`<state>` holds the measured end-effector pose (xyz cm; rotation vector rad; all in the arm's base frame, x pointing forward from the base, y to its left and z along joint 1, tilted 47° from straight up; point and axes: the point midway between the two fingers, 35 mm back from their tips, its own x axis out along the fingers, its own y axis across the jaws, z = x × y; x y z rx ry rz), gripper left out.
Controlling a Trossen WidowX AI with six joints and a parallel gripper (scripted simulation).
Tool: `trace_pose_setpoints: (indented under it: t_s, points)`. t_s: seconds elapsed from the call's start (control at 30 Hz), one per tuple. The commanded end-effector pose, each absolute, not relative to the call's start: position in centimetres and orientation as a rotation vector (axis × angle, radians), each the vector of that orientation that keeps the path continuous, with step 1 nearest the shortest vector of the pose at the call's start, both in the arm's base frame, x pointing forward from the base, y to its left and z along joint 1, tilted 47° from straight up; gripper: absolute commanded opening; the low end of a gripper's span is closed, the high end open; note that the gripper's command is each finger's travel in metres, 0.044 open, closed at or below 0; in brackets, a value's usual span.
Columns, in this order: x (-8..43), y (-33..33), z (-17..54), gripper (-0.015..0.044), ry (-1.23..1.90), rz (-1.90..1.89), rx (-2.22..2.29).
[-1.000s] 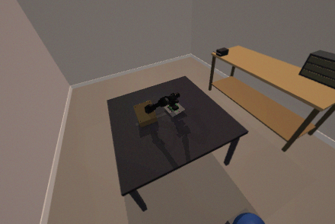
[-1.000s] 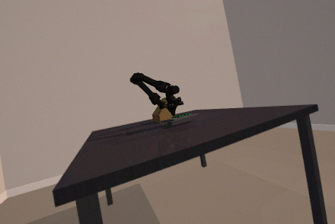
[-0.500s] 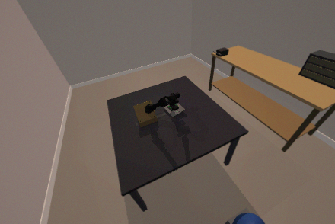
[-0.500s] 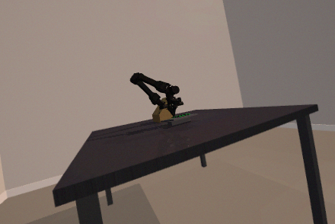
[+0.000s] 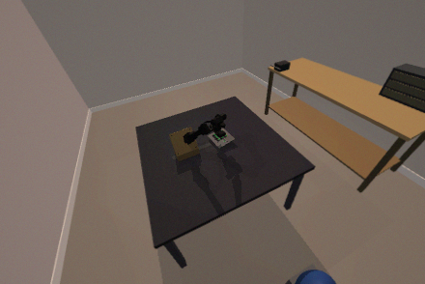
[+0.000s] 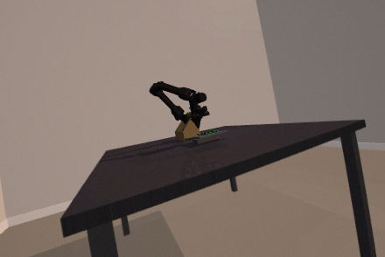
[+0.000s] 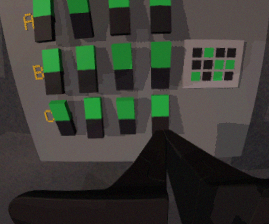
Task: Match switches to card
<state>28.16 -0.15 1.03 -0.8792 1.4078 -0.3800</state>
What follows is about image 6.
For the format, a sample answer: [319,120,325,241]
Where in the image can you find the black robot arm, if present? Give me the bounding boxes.
[150,81,207,124]

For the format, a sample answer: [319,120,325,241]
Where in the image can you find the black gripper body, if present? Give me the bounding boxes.
[182,104,210,120]

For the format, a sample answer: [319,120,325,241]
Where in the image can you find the grey switch panel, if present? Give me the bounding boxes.
[185,130,227,144]

